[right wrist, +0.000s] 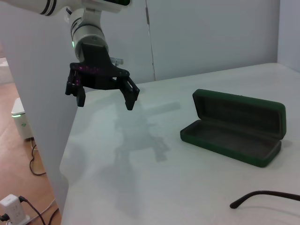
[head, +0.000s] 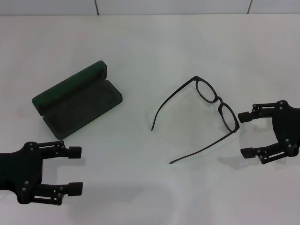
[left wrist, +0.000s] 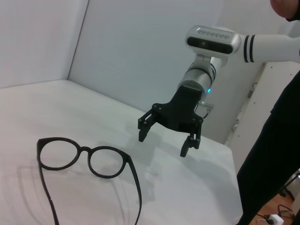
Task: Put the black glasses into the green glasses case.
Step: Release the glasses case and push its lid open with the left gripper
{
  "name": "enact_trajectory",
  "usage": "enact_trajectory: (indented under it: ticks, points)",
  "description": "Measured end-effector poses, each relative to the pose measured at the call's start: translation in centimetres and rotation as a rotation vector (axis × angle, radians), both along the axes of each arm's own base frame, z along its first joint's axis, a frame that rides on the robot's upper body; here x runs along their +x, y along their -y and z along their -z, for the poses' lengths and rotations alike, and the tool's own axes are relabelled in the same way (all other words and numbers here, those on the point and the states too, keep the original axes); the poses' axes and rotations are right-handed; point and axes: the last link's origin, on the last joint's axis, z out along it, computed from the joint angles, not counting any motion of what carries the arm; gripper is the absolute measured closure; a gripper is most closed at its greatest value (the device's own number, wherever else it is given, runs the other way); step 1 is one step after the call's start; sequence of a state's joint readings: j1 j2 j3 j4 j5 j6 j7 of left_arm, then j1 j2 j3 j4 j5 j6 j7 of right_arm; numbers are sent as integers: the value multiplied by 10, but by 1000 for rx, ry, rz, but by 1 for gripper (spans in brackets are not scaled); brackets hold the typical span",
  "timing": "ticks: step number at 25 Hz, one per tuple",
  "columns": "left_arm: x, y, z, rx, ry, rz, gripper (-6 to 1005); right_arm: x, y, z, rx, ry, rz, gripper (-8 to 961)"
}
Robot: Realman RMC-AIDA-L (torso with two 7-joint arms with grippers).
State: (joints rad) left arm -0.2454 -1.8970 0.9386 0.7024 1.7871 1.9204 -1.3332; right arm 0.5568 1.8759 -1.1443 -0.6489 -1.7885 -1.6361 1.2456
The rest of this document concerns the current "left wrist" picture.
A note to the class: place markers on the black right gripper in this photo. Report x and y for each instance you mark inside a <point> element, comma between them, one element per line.
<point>182,107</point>

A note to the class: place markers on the black round-lens glasses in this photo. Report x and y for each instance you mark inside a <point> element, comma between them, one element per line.
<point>82,148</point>

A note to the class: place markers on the person bare skin forearm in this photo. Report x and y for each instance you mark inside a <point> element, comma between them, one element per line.
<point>281,7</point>

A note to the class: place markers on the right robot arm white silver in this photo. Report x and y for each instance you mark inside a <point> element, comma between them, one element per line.
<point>269,47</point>

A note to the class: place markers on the white perforated cabinet panel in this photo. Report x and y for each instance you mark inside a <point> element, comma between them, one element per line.
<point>262,98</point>

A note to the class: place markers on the person in black clothing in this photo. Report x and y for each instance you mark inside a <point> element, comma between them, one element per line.
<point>276,145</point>

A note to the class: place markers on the black stand leg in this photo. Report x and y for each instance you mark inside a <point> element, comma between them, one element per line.
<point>282,194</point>

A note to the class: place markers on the white power strip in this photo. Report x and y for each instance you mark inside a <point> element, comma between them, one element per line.
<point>276,220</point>

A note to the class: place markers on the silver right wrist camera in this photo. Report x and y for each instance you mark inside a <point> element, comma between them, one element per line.
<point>211,39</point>

